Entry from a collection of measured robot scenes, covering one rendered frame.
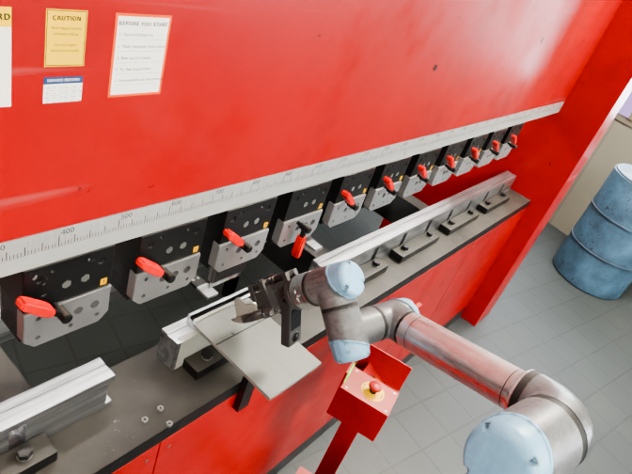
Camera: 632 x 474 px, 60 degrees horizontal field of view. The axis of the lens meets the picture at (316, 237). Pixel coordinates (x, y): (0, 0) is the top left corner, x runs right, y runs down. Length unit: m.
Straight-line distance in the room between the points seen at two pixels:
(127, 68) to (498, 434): 0.71
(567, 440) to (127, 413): 0.88
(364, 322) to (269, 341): 0.33
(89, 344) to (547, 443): 2.11
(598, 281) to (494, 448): 3.83
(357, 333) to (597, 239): 3.58
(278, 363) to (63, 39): 0.84
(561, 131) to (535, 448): 2.39
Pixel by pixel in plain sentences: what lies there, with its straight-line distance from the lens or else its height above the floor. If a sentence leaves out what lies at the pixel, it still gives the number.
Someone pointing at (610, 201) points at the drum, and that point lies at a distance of 4.47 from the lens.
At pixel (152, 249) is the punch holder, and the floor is 1.30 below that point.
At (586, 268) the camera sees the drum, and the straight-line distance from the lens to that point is 4.59.
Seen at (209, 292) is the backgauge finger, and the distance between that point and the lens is 1.42.
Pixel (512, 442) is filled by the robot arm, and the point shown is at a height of 1.40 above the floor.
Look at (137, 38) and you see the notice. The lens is 0.80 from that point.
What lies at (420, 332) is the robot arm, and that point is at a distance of 1.09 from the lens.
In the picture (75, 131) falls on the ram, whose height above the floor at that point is 1.56.
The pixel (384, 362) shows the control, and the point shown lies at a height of 0.77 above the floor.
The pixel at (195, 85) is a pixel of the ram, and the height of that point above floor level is 1.61.
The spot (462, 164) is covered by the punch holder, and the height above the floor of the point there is 1.23.
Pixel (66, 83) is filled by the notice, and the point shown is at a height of 1.63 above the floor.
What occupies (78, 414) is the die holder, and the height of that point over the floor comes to 0.90.
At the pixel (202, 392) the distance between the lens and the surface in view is 1.37.
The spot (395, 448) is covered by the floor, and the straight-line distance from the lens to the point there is 2.63.
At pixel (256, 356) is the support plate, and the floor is 1.00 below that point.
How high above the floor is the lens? 1.92
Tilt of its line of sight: 32 degrees down
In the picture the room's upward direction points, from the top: 20 degrees clockwise
